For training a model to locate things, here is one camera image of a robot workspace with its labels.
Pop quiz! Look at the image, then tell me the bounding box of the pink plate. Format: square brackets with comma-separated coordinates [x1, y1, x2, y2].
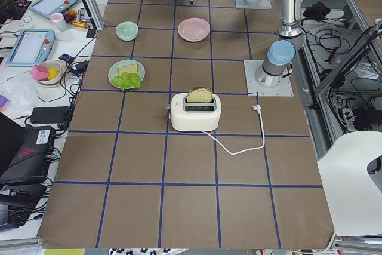
[177, 17, 210, 42]

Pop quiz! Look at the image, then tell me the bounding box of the mint green bowl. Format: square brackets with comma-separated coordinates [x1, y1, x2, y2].
[115, 21, 139, 41]

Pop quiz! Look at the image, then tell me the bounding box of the bread slice on plate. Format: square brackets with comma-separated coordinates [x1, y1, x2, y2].
[118, 64, 138, 76]

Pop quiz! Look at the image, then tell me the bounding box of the bread slice in toaster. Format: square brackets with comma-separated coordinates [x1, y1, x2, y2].
[187, 87, 212, 103]

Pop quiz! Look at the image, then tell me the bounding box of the green lettuce leaf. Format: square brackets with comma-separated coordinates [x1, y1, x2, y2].
[112, 72, 141, 90]

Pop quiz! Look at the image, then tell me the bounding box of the mint green plate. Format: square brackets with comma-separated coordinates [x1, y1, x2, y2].
[108, 60, 145, 87]

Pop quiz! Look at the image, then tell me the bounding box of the blue teach pendant far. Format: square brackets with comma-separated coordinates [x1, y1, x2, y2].
[29, 0, 79, 18]

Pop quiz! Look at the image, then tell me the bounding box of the blue teach pendant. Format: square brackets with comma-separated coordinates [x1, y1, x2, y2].
[29, 0, 79, 18]
[6, 29, 56, 67]

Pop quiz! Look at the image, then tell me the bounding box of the cream white toaster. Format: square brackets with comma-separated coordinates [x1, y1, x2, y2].
[169, 93, 221, 132]

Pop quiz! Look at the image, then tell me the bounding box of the cream bowl with fruit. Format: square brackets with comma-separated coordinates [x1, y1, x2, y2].
[30, 60, 63, 86]

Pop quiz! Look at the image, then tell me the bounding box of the blue teach pendant near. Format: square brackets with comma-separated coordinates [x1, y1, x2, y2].
[6, 29, 56, 67]

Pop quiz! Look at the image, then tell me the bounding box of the black laptop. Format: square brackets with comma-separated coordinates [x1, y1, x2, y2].
[1, 114, 56, 186]

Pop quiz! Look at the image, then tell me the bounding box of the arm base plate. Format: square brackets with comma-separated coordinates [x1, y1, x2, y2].
[235, 0, 272, 10]
[244, 60, 294, 97]

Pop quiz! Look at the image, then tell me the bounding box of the white toaster power cable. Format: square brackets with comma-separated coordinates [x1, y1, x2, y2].
[201, 104, 266, 156]

